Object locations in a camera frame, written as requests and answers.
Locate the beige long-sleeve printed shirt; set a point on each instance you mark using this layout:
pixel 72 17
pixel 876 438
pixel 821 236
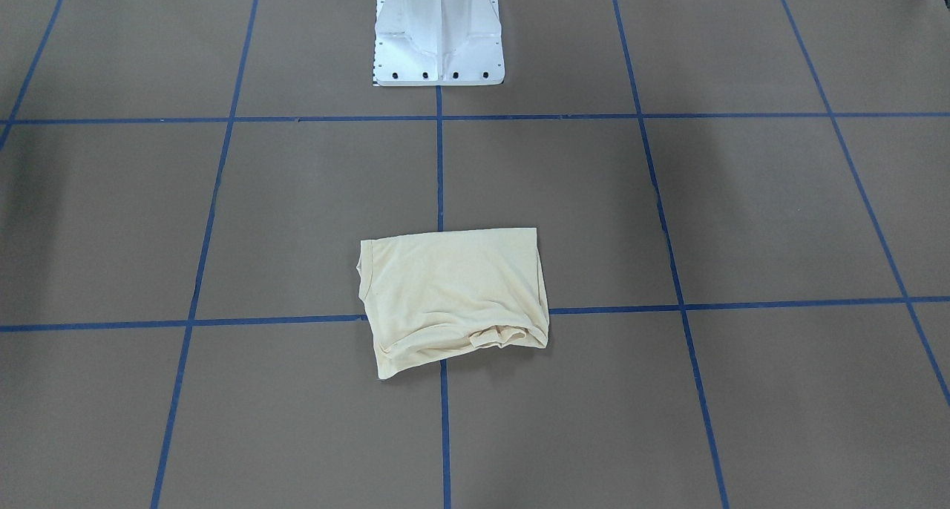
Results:
pixel 434 296

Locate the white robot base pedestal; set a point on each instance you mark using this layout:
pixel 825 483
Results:
pixel 454 43

